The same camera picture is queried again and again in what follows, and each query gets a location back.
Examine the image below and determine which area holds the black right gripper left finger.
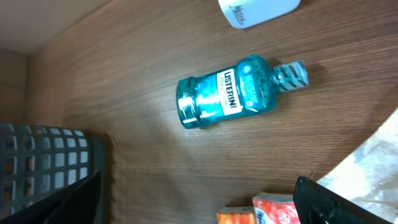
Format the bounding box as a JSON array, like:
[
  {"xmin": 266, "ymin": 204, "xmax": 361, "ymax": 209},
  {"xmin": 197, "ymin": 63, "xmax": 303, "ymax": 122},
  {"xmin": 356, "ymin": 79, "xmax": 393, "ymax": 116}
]
[{"xmin": 1, "ymin": 171, "xmax": 101, "ymax": 224}]

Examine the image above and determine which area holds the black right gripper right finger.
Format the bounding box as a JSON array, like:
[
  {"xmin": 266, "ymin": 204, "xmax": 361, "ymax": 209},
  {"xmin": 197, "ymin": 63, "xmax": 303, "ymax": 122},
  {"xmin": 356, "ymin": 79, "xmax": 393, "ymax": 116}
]
[{"xmin": 293, "ymin": 176, "xmax": 395, "ymax": 224}]

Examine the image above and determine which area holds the red snack packet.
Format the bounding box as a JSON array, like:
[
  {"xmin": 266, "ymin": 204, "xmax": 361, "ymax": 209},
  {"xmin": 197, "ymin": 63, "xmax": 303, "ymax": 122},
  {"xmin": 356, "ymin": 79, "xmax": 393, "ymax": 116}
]
[{"xmin": 252, "ymin": 192, "xmax": 300, "ymax": 224}]

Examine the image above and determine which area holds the white resealable pouch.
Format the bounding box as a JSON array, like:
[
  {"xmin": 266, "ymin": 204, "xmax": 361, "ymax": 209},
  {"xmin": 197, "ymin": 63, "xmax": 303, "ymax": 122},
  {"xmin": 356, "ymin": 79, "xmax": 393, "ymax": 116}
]
[{"xmin": 317, "ymin": 111, "xmax": 398, "ymax": 223}]

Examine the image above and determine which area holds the blue mouthwash bottle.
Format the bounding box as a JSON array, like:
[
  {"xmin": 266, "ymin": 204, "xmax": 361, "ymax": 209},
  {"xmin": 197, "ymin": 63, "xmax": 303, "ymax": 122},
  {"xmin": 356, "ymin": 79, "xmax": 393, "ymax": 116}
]
[{"xmin": 176, "ymin": 55, "xmax": 309, "ymax": 129}]

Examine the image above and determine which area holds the white barcode scanner box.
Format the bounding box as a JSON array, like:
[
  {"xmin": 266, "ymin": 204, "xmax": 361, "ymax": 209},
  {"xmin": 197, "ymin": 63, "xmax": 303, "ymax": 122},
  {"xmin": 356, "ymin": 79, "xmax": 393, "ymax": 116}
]
[{"xmin": 218, "ymin": 0, "xmax": 301, "ymax": 29}]

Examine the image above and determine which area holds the grey plastic lattice basket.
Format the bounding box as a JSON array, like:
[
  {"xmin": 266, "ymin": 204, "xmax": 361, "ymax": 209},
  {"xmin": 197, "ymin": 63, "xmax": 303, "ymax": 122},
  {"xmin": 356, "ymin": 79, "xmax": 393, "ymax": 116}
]
[{"xmin": 1, "ymin": 123, "xmax": 106, "ymax": 223}]

